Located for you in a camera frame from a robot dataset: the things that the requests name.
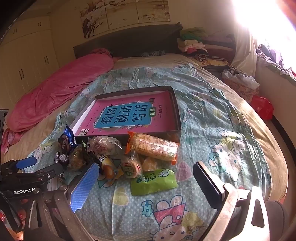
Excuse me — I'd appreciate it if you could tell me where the dark blue wafer bar packet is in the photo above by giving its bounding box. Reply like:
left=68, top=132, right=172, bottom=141
left=54, top=151, right=70, bottom=167

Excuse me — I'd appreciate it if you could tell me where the brown crispy snack packet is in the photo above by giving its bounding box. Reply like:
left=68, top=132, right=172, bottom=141
left=67, top=146, right=89, bottom=172

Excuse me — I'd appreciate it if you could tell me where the bed with beige sheet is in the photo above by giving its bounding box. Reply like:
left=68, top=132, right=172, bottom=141
left=5, top=53, right=289, bottom=241

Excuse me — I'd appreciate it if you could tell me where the cream curtain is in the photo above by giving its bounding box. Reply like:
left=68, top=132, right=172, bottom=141
left=231, top=30, right=258, bottom=78

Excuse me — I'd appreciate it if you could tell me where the dark cardboard box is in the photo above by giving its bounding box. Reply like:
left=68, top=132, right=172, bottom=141
left=69, top=86, right=181, bottom=144

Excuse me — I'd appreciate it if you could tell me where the pink book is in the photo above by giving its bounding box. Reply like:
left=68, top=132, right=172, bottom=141
left=79, top=91, right=174, bottom=136

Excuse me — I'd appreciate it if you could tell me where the purple cloth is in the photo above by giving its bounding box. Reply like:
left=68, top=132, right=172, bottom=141
left=255, top=44, right=296, bottom=79

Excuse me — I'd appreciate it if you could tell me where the clear yellow cake packet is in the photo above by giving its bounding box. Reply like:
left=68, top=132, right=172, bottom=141
left=142, top=156, right=160, bottom=172

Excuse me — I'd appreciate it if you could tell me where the cream wardrobe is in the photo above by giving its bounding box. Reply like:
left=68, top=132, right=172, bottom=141
left=0, top=17, right=59, bottom=105

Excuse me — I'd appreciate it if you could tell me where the wall painting with tree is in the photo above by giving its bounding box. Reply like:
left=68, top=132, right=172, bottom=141
left=80, top=0, right=170, bottom=40

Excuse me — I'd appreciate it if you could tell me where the pink blanket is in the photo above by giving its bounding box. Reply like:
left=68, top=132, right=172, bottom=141
left=2, top=48, right=114, bottom=154

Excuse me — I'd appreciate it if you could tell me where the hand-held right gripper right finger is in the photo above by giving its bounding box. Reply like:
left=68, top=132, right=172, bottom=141
left=193, top=161, right=270, bottom=241

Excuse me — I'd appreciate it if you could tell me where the yellow bread packet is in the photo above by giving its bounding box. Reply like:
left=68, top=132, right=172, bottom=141
left=97, top=154, right=124, bottom=180

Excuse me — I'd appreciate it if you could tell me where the clear candied snack packet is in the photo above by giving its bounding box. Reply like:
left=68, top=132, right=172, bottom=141
left=89, top=136, right=122, bottom=156

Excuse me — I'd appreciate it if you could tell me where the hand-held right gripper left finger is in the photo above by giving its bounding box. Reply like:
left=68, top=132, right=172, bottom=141
left=54, top=162, right=100, bottom=241

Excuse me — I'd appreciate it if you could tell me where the dark headboard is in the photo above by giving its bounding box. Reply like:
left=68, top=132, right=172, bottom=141
left=73, top=22, right=183, bottom=59

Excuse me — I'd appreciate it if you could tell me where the green milk bar packet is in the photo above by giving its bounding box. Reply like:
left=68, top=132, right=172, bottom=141
left=130, top=169, right=178, bottom=197

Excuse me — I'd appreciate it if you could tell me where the blue cookie packet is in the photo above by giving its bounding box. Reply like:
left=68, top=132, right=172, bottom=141
left=58, top=124, right=78, bottom=154

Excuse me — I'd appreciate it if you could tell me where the pile of folded clothes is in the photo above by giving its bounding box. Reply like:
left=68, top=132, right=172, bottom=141
left=177, top=27, right=236, bottom=67

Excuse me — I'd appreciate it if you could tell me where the round biscuit packet green label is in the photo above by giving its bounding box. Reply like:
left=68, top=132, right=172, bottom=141
left=121, top=155, right=143, bottom=178

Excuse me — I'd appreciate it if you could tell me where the pink floral cloth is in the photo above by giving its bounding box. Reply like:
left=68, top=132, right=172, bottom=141
left=223, top=77, right=259, bottom=103

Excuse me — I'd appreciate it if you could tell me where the red plastic bag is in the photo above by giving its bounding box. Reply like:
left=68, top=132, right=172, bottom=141
left=250, top=95, right=274, bottom=121

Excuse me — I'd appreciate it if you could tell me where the orange cracker packet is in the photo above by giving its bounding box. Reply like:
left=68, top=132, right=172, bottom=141
left=125, top=131, right=179, bottom=165

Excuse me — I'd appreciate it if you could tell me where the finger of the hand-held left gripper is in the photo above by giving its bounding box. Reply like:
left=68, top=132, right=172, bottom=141
left=0, top=156, right=37, bottom=173
left=13, top=164, right=68, bottom=186

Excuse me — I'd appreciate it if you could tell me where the white crumpled cloth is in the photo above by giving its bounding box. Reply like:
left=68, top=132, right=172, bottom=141
left=221, top=67, right=260, bottom=90

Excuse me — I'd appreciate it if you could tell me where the dark patterned cloth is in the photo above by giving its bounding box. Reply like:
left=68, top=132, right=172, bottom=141
left=141, top=51, right=166, bottom=57

